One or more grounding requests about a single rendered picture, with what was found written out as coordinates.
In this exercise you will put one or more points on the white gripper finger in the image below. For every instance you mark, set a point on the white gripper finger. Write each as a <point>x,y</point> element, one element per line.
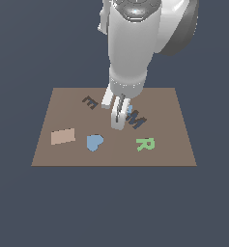
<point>123,115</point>
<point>115,119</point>

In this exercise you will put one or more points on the brown square board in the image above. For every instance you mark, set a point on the brown square board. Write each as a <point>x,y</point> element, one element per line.
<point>87,154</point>

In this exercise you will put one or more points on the small light blue block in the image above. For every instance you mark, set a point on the small light blue block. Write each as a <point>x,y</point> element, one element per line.
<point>129,110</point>

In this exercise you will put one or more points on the pink rectangle block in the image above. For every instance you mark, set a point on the pink rectangle block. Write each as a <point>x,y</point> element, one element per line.
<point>63,136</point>

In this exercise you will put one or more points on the dark letter E block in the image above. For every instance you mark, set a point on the dark letter E block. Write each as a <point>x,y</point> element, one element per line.
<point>90,102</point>

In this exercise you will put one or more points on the dark blue letter M block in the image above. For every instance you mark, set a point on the dark blue letter M block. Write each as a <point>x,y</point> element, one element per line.
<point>136,119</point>

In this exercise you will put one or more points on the green letter R block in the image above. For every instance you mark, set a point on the green letter R block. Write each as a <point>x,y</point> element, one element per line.
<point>145,143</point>

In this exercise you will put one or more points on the blue heart block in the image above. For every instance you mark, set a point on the blue heart block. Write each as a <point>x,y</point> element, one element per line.
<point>94,142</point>

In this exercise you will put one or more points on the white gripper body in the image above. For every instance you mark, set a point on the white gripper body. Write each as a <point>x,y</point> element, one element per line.
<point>107,99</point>

